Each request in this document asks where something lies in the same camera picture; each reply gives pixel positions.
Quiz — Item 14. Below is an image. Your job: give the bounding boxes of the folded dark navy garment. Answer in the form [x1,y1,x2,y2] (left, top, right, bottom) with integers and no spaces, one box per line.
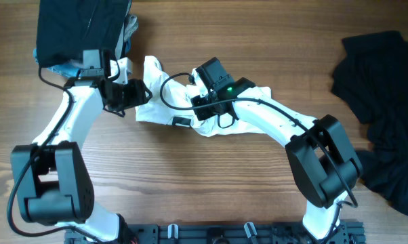
[36,0,131,68]

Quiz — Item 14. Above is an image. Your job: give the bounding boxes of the white Puma t-shirt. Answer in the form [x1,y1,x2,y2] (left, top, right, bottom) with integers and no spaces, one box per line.
[136,56,263,137]

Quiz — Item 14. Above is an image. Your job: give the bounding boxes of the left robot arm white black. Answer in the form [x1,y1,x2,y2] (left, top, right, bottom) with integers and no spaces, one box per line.
[6,77,152,243]

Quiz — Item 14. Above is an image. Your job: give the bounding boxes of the folded blue jeans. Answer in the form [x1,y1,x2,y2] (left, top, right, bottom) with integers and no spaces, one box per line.
[41,47,83,79]

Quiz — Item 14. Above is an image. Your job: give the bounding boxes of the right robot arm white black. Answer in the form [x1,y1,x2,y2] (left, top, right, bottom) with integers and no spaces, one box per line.
[192,76,363,243]

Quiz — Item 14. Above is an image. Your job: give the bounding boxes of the folded grey garment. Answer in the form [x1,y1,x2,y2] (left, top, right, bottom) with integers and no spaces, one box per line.
[115,14,139,60]

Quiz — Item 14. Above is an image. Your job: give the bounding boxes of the black garment pile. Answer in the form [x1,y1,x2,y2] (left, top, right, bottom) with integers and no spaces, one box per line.
[331,30,408,216]

